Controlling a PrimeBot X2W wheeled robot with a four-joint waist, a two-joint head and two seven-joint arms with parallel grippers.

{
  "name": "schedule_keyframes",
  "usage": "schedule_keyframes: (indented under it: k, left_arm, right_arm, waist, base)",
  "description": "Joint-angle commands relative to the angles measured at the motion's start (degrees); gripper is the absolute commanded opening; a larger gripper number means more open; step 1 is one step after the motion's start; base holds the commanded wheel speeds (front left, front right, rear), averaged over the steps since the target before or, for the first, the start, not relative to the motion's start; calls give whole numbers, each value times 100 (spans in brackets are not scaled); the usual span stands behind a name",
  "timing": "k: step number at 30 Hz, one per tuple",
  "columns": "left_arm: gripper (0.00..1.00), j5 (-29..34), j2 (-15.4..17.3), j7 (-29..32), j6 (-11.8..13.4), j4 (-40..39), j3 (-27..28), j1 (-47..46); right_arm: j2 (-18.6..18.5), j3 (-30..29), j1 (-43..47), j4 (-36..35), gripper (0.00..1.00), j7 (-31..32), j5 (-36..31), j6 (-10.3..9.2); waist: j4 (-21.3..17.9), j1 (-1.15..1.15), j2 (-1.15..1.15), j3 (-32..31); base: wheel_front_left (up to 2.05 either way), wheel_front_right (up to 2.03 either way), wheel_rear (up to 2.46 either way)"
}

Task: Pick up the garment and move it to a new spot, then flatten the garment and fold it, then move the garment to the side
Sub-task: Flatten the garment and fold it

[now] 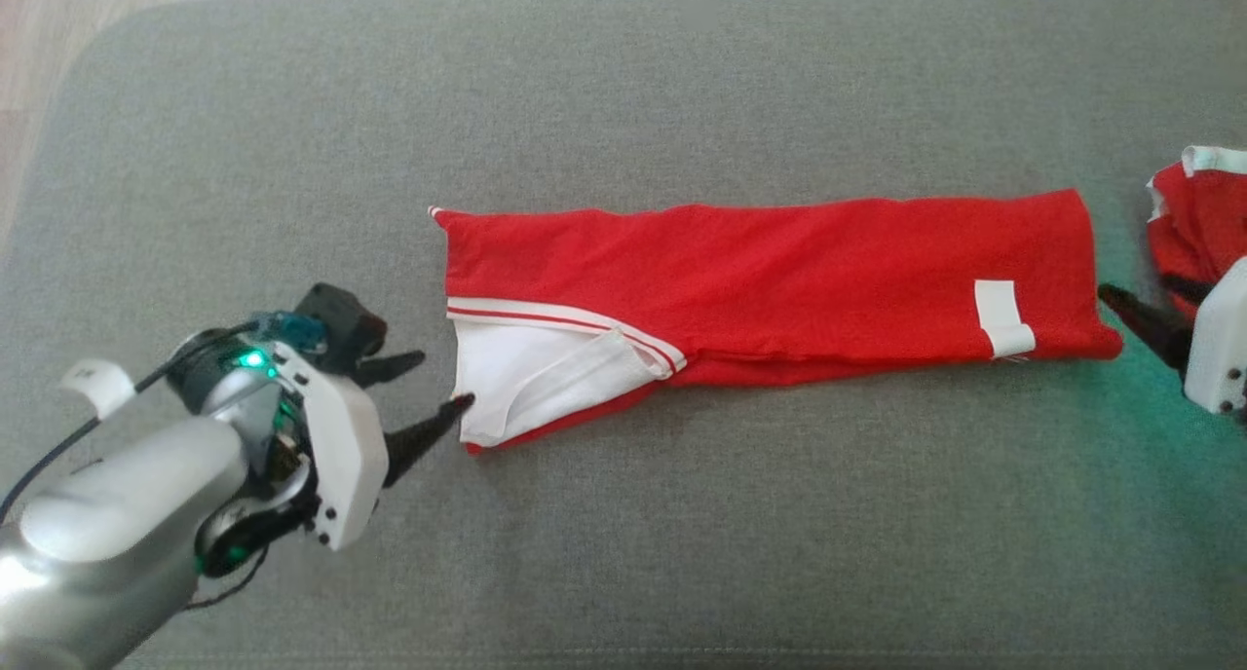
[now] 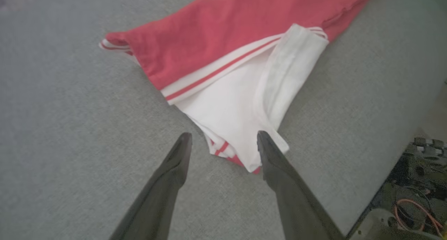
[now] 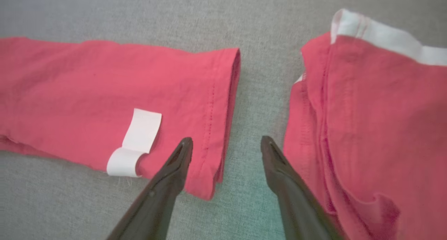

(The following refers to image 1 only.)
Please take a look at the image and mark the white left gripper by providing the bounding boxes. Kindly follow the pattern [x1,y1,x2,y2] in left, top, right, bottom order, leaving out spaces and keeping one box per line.
[164,329,477,578]

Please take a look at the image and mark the grey fabric sofa seat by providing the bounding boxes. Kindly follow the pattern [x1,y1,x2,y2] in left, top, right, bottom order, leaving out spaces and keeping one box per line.
[0,0,1247,670]

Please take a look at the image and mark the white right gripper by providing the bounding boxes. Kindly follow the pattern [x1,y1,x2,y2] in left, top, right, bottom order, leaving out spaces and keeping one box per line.
[1098,255,1247,420]

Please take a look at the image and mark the left black cable blue connector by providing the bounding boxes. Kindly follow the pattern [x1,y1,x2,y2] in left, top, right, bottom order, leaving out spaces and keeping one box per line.
[0,310,327,525]

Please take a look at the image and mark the red shirt white sleeves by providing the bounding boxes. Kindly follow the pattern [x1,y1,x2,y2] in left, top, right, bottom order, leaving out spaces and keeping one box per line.
[429,188,1124,455]

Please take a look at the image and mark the white cable label tag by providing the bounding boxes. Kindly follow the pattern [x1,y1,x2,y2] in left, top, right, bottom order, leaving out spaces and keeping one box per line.
[58,358,137,420]

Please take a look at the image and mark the red shorts white stripe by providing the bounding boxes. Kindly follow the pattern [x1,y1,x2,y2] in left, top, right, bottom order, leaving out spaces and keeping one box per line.
[1146,145,1247,320]

